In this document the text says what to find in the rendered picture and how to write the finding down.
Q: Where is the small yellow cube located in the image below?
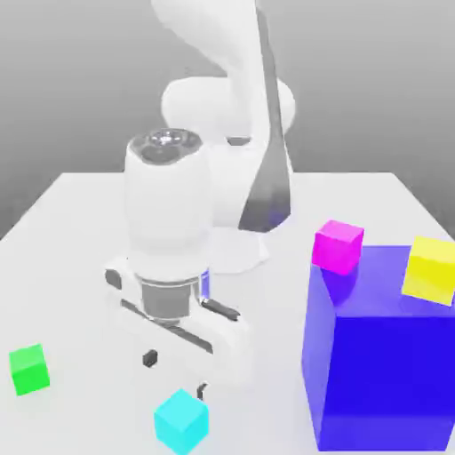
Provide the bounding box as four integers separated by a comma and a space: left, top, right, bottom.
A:
401, 235, 455, 307

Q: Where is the small green cube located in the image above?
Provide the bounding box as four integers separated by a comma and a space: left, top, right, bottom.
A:
8, 342, 52, 397

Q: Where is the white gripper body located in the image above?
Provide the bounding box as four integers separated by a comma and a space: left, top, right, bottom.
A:
113, 295, 253, 387

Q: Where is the small cyan cube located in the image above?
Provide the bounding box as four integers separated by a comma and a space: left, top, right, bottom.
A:
153, 387, 211, 455

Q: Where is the large blue box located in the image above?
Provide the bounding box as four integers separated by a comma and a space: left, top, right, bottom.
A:
300, 244, 455, 453

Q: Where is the small magenta cube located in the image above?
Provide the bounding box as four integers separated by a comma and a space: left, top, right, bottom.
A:
311, 219, 365, 277

